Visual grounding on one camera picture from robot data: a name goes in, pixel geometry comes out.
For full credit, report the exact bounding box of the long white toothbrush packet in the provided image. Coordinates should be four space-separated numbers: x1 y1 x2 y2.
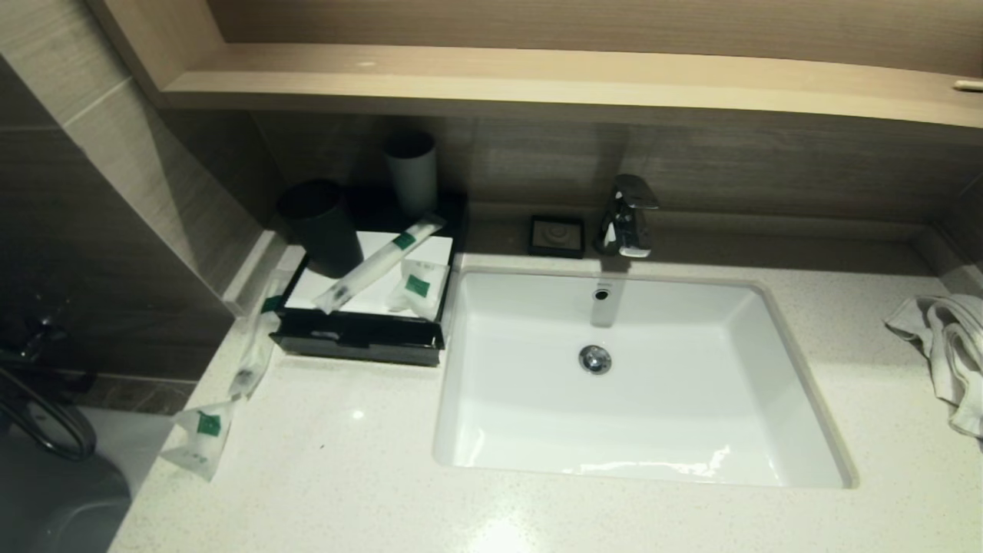
229 269 293 400
311 214 448 314

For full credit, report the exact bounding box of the black box with white top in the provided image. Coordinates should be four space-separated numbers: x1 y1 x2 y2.
269 229 455 327

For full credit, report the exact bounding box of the small white green-label sachet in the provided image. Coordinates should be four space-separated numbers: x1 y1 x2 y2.
160 398 236 482
386 258 452 321

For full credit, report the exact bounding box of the black square soap dish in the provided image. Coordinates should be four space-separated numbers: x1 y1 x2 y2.
528 214 587 259

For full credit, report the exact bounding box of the black glossy tray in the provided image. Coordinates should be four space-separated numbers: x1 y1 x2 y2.
338 184 471 270

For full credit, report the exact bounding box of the grey cup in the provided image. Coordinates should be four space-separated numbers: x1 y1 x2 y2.
382 131 439 217

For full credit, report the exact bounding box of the chrome faucet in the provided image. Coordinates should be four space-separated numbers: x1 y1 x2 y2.
595 174 661 259

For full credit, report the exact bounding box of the black cup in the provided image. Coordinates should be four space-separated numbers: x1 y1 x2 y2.
275 179 364 279

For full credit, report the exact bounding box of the light wooden shelf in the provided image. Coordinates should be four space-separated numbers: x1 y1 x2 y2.
84 0 983 127

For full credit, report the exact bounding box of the white ceramic sink basin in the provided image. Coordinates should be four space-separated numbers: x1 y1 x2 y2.
432 265 859 491

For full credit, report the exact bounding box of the dark metal valve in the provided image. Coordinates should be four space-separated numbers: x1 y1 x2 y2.
0 300 71 363

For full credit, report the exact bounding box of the white towel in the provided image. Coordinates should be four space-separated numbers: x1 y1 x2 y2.
883 293 983 440

